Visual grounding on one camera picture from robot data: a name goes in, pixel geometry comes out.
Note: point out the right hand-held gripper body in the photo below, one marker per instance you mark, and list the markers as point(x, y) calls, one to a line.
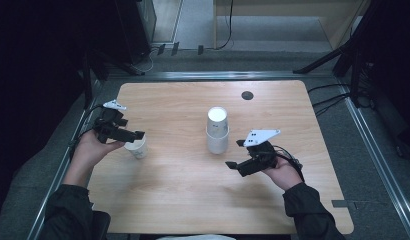
point(261, 156)

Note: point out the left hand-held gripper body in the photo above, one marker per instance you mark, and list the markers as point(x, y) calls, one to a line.
point(104, 128)

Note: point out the plain white paper cup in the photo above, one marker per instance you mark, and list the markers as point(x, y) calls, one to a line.
point(217, 145)

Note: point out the printed white paper cup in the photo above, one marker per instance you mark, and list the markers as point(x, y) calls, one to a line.
point(217, 126)

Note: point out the person's left hand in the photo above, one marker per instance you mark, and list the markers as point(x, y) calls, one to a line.
point(88, 148)

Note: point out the person's right hand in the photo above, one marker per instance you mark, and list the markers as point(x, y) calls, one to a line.
point(286, 175)

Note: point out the black metal stand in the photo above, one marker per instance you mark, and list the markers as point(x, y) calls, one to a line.
point(88, 83)

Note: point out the black table grommet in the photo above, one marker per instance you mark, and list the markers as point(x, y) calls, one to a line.
point(247, 95)

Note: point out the dark floor tape strip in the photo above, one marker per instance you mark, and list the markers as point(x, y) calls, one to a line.
point(175, 48)
point(161, 49)
point(200, 50)

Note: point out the black curtain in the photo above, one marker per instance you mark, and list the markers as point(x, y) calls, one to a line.
point(399, 50)
point(33, 83)

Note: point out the grey floor tape patch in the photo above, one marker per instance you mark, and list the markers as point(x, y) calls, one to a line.
point(340, 203)

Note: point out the black cabinet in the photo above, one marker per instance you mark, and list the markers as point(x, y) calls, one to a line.
point(136, 30)

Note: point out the black tripod stand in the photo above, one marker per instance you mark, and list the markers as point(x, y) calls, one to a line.
point(321, 59)

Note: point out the light wooden cabinet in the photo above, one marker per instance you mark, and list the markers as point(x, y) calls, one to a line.
point(286, 9)

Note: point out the metal frame rail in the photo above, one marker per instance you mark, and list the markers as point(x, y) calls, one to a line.
point(62, 171)
point(209, 75)
point(370, 143)

